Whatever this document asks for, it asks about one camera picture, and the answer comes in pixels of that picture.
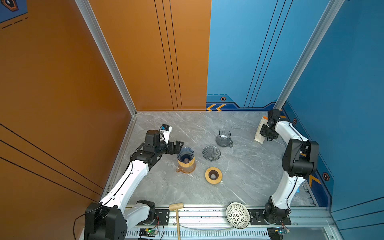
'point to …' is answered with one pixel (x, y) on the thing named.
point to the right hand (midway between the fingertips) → (265, 133)
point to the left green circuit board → (148, 232)
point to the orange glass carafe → (186, 170)
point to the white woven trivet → (238, 215)
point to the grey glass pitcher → (223, 139)
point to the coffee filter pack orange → (258, 137)
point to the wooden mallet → (174, 207)
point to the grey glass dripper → (211, 153)
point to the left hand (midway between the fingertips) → (176, 141)
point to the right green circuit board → (277, 233)
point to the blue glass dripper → (186, 155)
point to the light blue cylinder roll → (298, 190)
